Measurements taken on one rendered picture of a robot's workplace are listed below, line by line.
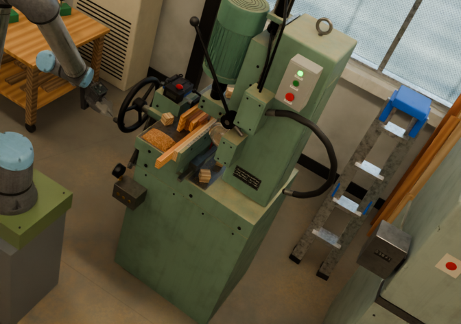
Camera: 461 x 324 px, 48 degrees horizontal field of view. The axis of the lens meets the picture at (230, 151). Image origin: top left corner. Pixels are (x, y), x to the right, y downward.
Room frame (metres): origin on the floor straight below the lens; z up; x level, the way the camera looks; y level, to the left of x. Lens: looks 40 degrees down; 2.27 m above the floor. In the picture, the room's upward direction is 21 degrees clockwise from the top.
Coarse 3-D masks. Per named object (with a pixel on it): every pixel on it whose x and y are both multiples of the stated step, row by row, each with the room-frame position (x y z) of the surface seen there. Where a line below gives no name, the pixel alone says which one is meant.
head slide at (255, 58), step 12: (264, 36) 1.69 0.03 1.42; (252, 48) 1.64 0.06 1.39; (264, 48) 1.62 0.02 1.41; (252, 60) 1.63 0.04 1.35; (264, 60) 1.62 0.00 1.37; (240, 72) 1.64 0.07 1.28; (252, 72) 1.63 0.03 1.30; (240, 84) 1.64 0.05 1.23; (240, 96) 1.63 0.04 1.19; (228, 108) 1.64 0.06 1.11
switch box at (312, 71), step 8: (296, 56) 1.52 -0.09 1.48; (296, 64) 1.48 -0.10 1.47; (304, 64) 1.49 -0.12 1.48; (312, 64) 1.51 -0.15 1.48; (288, 72) 1.49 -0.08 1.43; (296, 72) 1.48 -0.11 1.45; (304, 72) 1.47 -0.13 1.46; (312, 72) 1.47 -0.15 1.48; (320, 72) 1.50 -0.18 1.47; (288, 80) 1.48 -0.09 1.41; (304, 80) 1.47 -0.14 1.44; (312, 80) 1.46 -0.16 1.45; (280, 88) 1.49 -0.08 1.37; (288, 88) 1.48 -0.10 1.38; (304, 88) 1.47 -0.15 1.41; (312, 88) 1.49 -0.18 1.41; (280, 96) 1.48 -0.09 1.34; (296, 96) 1.47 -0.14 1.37; (304, 96) 1.46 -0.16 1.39; (288, 104) 1.47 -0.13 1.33; (296, 104) 1.47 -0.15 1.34; (304, 104) 1.48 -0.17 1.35
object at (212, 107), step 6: (210, 90) 1.77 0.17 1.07; (204, 96) 1.71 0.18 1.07; (210, 96) 1.73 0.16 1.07; (204, 102) 1.71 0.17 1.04; (210, 102) 1.70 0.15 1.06; (216, 102) 1.70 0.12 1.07; (228, 102) 1.73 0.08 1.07; (204, 108) 1.70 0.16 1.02; (210, 108) 1.70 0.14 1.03; (216, 108) 1.69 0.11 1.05; (222, 108) 1.68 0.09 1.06; (210, 114) 1.70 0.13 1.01; (216, 114) 1.69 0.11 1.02
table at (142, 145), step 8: (208, 88) 2.03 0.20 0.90; (224, 96) 2.01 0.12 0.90; (152, 112) 1.75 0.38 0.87; (160, 112) 1.76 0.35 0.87; (184, 112) 1.79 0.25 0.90; (160, 120) 1.67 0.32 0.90; (176, 120) 1.71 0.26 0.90; (160, 128) 1.62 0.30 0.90; (168, 128) 1.64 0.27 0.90; (176, 128) 1.66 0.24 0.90; (176, 136) 1.62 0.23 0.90; (184, 136) 1.63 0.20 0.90; (136, 144) 1.53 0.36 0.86; (144, 144) 1.52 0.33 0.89; (208, 144) 1.70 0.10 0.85; (144, 152) 1.51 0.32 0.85; (152, 152) 1.50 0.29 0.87; (160, 152) 1.49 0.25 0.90; (192, 152) 1.56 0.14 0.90; (184, 160) 1.51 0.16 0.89; (168, 168) 1.48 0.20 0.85; (176, 168) 1.47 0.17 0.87
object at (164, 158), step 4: (200, 124) 1.70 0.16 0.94; (196, 128) 1.66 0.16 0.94; (200, 128) 1.67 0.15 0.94; (192, 132) 1.63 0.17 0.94; (188, 136) 1.60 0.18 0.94; (180, 140) 1.56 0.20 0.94; (184, 140) 1.56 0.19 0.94; (176, 144) 1.52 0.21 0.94; (180, 144) 1.53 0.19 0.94; (172, 148) 1.49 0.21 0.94; (168, 152) 1.46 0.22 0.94; (172, 152) 1.47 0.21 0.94; (164, 156) 1.44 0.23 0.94; (168, 156) 1.45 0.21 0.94; (156, 160) 1.40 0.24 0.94; (160, 160) 1.41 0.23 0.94; (164, 160) 1.42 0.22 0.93; (168, 160) 1.46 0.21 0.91; (156, 164) 1.40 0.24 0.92; (160, 164) 1.40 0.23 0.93; (164, 164) 1.43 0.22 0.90
